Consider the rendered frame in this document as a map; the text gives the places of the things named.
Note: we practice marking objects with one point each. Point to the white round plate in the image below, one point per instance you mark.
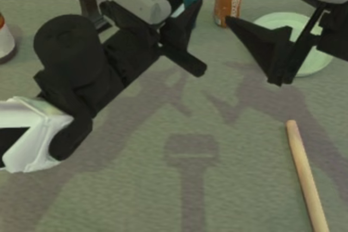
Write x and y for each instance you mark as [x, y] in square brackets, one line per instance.
[282, 21]

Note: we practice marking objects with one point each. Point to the orange sauce bottle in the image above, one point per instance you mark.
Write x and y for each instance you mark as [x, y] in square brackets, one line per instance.
[227, 1]

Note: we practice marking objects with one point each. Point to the dark brown metal stand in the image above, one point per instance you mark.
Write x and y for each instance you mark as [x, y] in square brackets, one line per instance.
[88, 1]

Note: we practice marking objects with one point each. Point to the wooden stick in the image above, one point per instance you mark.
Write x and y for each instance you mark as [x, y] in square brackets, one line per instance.
[305, 172]

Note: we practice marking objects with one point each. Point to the white and orange bottle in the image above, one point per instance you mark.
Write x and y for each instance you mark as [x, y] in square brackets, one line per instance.
[6, 41]

